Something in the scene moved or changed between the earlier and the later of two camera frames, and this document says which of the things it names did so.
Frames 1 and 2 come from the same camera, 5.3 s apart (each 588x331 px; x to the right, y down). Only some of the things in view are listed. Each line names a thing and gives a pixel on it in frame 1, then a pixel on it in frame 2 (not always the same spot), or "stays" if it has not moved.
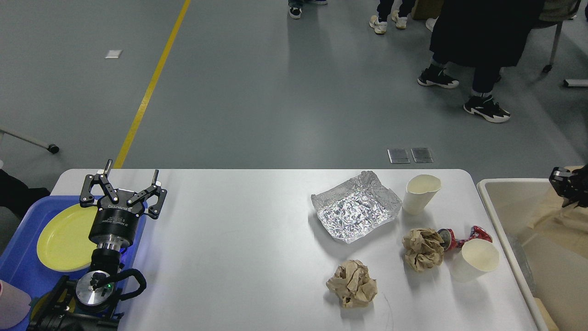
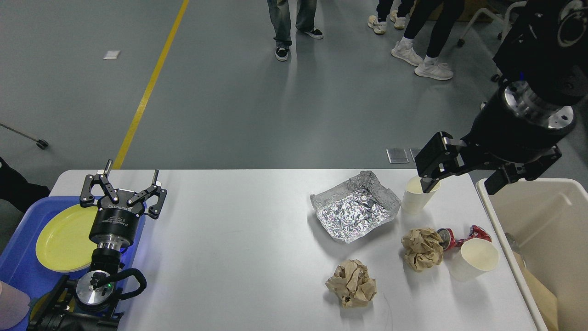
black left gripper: (115, 224) stays
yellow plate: (63, 242) stays
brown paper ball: (424, 248) stays
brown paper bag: (572, 220) -> (547, 300)
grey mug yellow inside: (38, 305) stays
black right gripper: (560, 179) -> (511, 128)
